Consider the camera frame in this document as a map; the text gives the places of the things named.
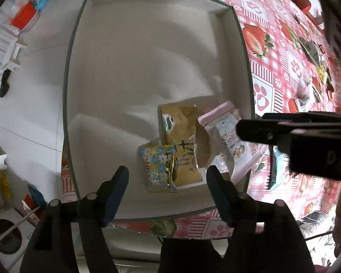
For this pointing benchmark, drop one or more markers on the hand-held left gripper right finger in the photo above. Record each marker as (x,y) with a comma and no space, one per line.
(218,194)

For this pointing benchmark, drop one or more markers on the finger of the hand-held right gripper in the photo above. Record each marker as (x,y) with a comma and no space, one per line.
(301,117)
(261,133)

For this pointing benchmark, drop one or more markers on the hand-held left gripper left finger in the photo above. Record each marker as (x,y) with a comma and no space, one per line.
(117,193)

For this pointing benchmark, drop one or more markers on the pink white snack packet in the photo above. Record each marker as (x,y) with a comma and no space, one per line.
(230,148)

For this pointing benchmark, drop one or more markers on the large white cardboard box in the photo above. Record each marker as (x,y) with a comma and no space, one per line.
(147,91)

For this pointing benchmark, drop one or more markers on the white black snack packet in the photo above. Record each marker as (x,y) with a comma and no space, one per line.
(315,91)

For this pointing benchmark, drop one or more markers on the light blue snack packet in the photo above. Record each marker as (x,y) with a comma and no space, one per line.
(277,173)

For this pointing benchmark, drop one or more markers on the yellow snack packet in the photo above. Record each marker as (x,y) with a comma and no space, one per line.
(324,74)

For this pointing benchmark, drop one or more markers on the gold blue floral snack packet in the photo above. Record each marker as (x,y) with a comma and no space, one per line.
(159,167)

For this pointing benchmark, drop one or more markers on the red strawberry print tablecloth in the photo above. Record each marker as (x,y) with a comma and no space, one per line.
(272,68)

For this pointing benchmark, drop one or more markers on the dark grey snack packet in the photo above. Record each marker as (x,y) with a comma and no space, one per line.
(309,50)

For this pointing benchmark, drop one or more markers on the red tipped white stick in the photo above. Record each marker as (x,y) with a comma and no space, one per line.
(15,227)

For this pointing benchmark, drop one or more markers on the red plant pot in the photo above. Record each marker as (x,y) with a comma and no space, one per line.
(300,1)

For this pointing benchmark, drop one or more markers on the white box with round hole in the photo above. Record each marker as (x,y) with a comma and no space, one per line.
(5,234)

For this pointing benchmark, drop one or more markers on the black small object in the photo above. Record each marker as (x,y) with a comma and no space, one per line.
(4,83)

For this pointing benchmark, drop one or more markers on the white ribbed cabinet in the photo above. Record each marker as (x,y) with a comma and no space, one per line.
(0,62)

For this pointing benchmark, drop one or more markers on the red plastic bucket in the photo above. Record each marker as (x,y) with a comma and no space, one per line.
(22,17)

